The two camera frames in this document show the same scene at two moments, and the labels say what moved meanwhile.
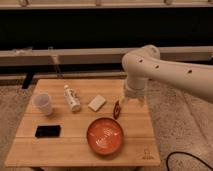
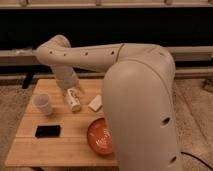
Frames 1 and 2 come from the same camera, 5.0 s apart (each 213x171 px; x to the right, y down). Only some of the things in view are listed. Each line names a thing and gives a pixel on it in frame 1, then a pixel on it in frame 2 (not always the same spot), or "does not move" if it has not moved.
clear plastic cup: x=43 y=103 does not move
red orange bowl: x=105 y=136 does not move
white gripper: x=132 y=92 to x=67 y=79
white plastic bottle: x=72 y=98 does not move
